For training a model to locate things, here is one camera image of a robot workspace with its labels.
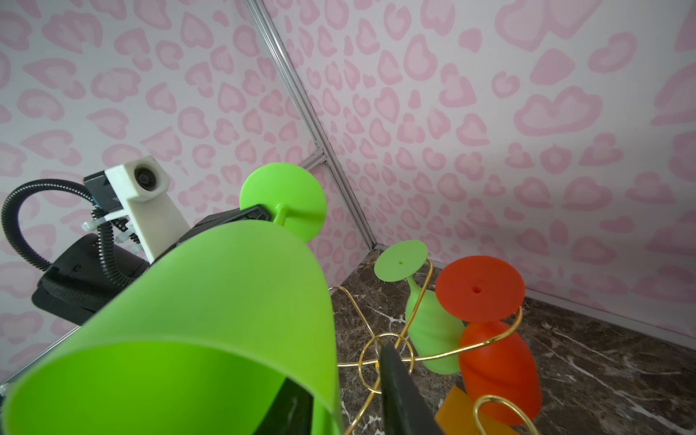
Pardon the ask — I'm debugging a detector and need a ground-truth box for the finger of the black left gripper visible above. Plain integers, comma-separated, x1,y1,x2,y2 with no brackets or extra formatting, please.
162,205,272,256

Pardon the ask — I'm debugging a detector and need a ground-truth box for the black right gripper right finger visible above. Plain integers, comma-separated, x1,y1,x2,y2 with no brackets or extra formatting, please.
379,344,443,435

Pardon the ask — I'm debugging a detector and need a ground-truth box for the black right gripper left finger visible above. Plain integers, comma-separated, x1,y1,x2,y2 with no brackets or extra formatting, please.
254,378,314,435

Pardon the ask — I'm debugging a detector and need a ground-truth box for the green wine glass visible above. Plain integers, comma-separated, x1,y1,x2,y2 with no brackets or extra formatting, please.
374,240,465,357
1,163,343,434

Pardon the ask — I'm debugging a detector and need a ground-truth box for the red wine glass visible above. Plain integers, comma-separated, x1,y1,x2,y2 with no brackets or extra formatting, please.
435,256,543,420

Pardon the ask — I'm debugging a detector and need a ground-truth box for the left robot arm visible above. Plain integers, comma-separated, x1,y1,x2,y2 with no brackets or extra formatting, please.
31,205,272,326

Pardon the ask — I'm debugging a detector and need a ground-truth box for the orange wooden rack base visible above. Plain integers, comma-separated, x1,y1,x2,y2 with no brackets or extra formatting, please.
435,386,518,435

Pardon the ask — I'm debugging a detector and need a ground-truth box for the gold wire glass rack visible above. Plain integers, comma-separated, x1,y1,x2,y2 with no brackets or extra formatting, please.
329,258,539,434

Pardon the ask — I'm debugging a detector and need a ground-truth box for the aluminium diagonal frame bar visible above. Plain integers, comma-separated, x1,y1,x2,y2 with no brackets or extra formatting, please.
298,149,328,172

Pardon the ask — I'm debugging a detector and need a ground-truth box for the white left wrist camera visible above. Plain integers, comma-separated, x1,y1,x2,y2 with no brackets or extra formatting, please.
83,155,190,263

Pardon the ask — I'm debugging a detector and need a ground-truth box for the aluminium frame post left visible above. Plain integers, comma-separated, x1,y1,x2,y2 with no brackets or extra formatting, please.
244,0,378,249

